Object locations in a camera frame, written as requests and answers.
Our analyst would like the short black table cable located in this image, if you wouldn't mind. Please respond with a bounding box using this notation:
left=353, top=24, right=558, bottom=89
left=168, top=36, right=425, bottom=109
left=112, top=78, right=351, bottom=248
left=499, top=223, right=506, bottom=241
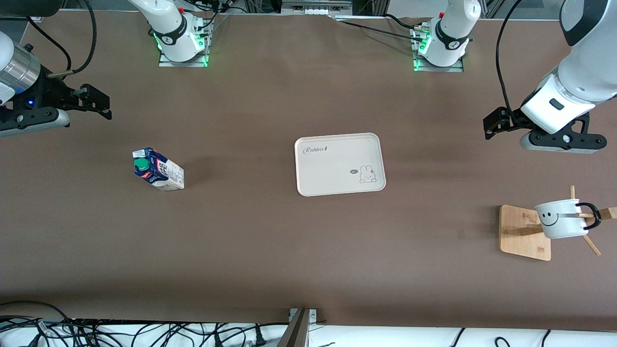
left=383, top=13, right=425, bottom=30

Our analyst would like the black cable tangle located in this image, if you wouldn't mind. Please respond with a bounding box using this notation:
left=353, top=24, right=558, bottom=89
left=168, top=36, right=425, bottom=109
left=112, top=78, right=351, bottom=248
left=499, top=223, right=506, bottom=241
left=0, top=301, right=290, bottom=347

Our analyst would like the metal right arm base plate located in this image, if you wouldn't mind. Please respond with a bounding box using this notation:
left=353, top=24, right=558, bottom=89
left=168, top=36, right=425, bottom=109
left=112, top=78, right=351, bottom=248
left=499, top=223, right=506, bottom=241
left=159, top=48, right=209, bottom=67

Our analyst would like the cream rabbit print tray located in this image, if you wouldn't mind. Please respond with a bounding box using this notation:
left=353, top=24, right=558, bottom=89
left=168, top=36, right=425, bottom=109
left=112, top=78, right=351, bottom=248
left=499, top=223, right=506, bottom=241
left=294, top=133, right=387, bottom=197

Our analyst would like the wooden mug rack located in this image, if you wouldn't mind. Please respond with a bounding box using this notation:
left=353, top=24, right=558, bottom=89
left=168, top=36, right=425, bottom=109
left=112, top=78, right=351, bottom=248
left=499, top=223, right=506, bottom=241
left=499, top=186, right=617, bottom=262

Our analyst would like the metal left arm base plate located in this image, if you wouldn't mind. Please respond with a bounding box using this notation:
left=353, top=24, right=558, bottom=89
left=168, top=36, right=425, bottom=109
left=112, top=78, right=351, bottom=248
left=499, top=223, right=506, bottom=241
left=412, top=24, right=464, bottom=73

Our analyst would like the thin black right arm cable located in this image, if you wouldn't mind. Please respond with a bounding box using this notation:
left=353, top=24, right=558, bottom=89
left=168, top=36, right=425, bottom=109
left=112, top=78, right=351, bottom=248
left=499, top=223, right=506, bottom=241
left=27, top=17, right=73, bottom=73

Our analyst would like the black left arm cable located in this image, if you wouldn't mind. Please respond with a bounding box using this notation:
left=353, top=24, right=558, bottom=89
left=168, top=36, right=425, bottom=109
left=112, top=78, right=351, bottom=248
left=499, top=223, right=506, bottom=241
left=496, top=0, right=523, bottom=126

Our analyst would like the aluminium frame rack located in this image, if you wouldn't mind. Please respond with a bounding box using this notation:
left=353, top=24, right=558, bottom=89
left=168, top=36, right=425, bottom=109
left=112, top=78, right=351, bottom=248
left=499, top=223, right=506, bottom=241
left=243, top=0, right=386, bottom=17

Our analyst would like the grey metal post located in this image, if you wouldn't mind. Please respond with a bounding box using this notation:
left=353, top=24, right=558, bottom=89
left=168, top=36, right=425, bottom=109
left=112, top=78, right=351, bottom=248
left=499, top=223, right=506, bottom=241
left=276, top=308, right=311, bottom=347

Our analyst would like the black cable with metal plug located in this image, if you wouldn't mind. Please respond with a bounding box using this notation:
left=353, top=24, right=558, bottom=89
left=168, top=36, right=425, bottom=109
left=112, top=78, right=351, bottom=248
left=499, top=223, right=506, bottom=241
left=47, top=0, right=98, bottom=79

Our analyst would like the white smiley face mug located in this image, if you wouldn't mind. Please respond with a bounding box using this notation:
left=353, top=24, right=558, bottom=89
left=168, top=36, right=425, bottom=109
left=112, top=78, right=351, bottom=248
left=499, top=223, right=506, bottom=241
left=534, top=199, right=602, bottom=240

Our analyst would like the blue white milk carton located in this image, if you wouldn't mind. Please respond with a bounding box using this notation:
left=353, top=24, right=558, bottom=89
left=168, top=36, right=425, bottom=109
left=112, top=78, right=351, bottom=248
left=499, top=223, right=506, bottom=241
left=133, top=147, right=185, bottom=192

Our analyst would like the long black table cable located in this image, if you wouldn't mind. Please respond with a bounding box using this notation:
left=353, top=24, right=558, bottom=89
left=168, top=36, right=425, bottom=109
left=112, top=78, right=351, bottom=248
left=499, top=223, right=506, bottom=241
left=333, top=18, right=425, bottom=43

